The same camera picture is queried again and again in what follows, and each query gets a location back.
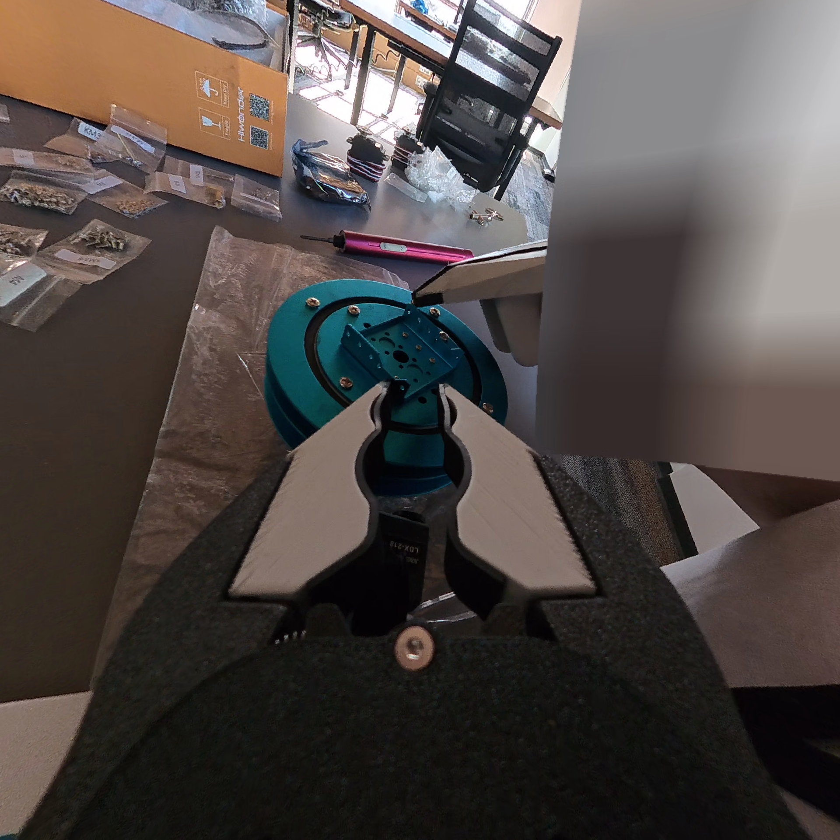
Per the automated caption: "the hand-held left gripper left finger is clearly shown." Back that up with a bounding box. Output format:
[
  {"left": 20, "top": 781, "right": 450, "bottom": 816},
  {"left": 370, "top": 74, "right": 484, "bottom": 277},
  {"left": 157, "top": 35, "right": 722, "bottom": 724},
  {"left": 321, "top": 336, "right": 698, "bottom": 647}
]
[{"left": 228, "top": 384, "right": 392, "bottom": 602}]

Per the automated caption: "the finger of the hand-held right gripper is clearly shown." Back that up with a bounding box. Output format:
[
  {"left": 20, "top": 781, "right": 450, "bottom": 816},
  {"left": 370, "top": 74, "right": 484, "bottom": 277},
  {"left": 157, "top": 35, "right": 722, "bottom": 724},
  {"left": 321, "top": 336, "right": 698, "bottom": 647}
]
[
  {"left": 446, "top": 239, "right": 550, "bottom": 265},
  {"left": 412, "top": 252, "right": 547, "bottom": 307}
]

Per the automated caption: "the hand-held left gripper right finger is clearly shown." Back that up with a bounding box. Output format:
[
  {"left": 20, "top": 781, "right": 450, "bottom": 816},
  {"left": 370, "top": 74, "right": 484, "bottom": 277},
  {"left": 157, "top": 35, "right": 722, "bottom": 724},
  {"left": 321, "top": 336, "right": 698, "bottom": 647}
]
[{"left": 438, "top": 386, "right": 599, "bottom": 599}]

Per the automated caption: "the red screwdriver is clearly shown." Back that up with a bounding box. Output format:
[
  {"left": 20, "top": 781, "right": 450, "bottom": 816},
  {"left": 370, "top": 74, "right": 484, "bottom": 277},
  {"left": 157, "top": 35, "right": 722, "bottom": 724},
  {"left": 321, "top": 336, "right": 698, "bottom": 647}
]
[{"left": 301, "top": 230, "right": 475, "bottom": 263}]

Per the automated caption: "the black servo with round horn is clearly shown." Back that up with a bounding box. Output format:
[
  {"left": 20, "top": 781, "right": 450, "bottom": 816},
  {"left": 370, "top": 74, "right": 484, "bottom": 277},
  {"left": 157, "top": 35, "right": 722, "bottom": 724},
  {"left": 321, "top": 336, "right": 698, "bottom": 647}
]
[{"left": 357, "top": 508, "right": 434, "bottom": 634}]

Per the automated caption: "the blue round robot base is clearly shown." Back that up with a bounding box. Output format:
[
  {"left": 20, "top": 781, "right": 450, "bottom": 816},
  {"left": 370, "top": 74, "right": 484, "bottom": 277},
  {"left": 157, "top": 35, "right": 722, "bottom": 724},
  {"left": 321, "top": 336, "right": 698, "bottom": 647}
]
[{"left": 264, "top": 279, "right": 509, "bottom": 496}]

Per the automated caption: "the dark grey desk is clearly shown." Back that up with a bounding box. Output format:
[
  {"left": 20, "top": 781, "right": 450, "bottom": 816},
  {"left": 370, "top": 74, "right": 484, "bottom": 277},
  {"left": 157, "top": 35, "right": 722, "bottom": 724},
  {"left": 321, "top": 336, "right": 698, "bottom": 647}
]
[{"left": 0, "top": 92, "right": 546, "bottom": 706}]

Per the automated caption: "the background wooden desk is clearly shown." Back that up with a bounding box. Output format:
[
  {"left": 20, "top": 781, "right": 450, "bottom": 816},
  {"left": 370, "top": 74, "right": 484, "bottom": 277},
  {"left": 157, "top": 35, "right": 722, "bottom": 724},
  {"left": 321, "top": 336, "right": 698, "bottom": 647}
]
[{"left": 341, "top": 0, "right": 565, "bottom": 126}]

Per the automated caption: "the crumpled clear plastic wrap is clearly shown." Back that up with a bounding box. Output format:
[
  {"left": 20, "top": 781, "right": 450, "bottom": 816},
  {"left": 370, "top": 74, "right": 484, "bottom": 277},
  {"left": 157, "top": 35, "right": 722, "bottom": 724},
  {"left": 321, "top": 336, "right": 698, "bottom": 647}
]
[{"left": 387, "top": 147, "right": 476, "bottom": 211}]

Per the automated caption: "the large clear plastic bag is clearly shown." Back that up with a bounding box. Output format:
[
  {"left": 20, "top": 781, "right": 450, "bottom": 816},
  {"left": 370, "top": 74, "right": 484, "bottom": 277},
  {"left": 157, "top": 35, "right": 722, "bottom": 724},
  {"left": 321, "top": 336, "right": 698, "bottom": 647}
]
[{"left": 92, "top": 226, "right": 480, "bottom": 664}]

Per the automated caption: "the black office chair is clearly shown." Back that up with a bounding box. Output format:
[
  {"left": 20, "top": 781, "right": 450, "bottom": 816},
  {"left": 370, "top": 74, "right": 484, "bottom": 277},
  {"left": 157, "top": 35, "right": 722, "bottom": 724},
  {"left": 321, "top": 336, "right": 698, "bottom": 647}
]
[{"left": 416, "top": 0, "right": 564, "bottom": 201}]

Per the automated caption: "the dark foil bag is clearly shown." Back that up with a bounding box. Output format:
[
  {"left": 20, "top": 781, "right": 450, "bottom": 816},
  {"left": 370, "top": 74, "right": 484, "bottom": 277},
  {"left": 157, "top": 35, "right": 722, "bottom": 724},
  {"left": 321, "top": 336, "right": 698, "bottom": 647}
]
[{"left": 290, "top": 138, "right": 371, "bottom": 211}]

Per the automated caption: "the white shirt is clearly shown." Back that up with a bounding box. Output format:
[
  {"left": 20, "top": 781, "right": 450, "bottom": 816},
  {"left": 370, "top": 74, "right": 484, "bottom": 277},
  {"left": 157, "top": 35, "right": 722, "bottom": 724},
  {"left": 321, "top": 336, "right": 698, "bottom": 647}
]
[{"left": 659, "top": 459, "right": 840, "bottom": 840}]

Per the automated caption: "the group of small screw bags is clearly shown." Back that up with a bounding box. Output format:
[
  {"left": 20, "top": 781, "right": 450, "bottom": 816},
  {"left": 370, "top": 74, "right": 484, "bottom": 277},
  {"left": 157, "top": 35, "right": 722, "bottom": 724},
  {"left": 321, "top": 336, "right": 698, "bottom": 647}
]
[{"left": 0, "top": 101, "right": 284, "bottom": 332}]

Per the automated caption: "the printed instruction manual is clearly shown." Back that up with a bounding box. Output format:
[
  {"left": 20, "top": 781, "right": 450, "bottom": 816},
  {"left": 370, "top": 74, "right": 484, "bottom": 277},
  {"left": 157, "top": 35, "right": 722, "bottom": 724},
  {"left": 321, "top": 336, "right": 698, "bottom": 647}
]
[{"left": 0, "top": 689, "right": 89, "bottom": 840}]

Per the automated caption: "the orange cardboard box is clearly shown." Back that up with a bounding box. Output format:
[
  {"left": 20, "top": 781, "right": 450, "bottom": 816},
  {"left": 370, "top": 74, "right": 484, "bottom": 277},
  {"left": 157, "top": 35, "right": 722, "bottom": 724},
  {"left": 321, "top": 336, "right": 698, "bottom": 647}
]
[{"left": 0, "top": 0, "right": 290, "bottom": 178}]

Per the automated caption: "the black servo with striped wires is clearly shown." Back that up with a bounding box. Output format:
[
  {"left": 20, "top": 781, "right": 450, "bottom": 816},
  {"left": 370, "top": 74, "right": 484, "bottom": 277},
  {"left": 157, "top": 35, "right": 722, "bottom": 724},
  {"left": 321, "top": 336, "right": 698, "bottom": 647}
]
[
  {"left": 346, "top": 128, "right": 389, "bottom": 183},
  {"left": 392, "top": 129, "right": 427, "bottom": 175}
]

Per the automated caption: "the thin black cable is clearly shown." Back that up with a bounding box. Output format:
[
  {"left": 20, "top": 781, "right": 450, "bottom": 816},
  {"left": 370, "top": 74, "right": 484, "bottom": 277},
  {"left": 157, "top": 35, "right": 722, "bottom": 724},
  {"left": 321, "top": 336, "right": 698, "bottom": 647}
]
[{"left": 213, "top": 10, "right": 273, "bottom": 50}]

